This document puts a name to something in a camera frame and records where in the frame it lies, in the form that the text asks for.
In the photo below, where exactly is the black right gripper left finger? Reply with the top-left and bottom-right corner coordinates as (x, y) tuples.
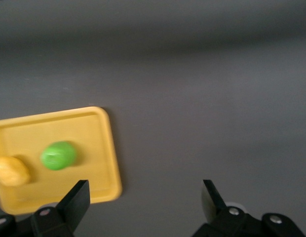
(31, 180), (91, 237)

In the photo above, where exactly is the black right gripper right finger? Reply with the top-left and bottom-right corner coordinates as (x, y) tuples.
(192, 179), (306, 237)

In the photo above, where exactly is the green apple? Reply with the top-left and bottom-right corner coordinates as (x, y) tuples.
(39, 141), (77, 171)

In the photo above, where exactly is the yellow potato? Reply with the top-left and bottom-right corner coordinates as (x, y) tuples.
(0, 156), (30, 187)

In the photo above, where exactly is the yellow plastic tray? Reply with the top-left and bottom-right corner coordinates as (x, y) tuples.
(0, 106), (123, 216)

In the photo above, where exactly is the dark grey table mat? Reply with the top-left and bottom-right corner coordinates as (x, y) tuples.
(0, 0), (306, 237)

